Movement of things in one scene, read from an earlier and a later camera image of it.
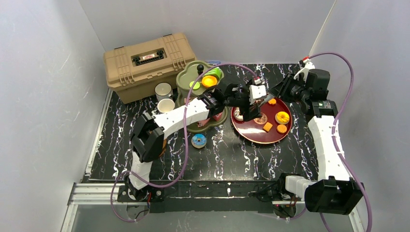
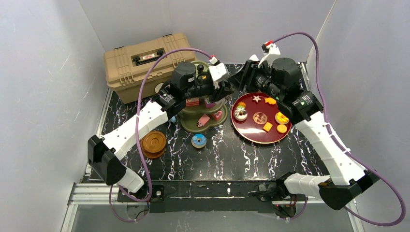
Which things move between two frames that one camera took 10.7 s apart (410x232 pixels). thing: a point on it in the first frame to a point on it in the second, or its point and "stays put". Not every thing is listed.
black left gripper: (247, 108) to (216, 90)
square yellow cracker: (267, 126) stays put
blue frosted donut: (198, 140) stays put
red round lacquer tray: (273, 124) stays put
